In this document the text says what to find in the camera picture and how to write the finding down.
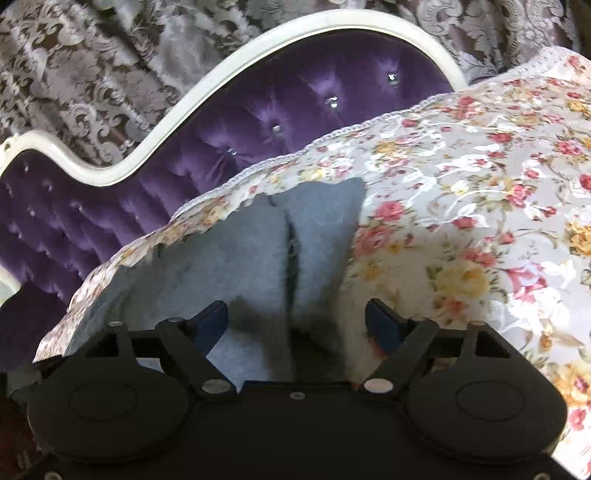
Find grey argyle sweater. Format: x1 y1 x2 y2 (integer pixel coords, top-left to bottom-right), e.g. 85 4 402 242
68 178 366 384

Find brown damask curtain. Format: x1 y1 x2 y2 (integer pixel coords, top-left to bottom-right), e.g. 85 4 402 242
1 1 590 166

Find purple tufted headboard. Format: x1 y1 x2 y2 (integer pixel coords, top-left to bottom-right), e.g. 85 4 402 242
1 10 466 371

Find floral bedspread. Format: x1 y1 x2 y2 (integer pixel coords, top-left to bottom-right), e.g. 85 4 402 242
36 47 590 478

